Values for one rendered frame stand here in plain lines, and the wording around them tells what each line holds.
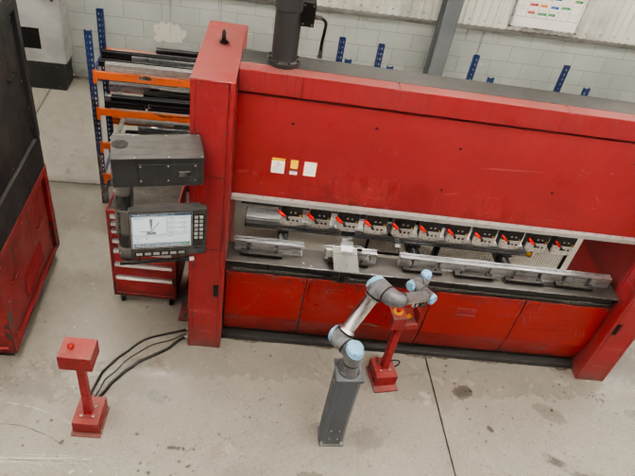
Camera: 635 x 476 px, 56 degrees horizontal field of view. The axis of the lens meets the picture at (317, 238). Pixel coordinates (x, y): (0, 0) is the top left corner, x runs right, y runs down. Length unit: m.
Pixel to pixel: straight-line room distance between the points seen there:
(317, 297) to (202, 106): 1.79
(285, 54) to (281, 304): 1.94
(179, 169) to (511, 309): 2.79
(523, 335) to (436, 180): 1.70
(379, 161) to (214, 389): 2.09
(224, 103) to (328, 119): 0.66
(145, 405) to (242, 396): 0.69
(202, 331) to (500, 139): 2.60
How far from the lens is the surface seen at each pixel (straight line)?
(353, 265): 4.23
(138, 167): 3.40
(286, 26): 3.55
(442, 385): 5.03
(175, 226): 3.64
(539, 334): 5.20
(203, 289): 4.40
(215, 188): 3.79
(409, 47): 8.19
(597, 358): 5.45
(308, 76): 3.58
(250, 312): 4.68
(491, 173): 4.10
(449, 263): 4.56
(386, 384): 4.86
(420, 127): 3.80
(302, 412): 4.59
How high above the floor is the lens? 3.82
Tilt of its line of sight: 40 degrees down
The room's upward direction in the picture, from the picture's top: 11 degrees clockwise
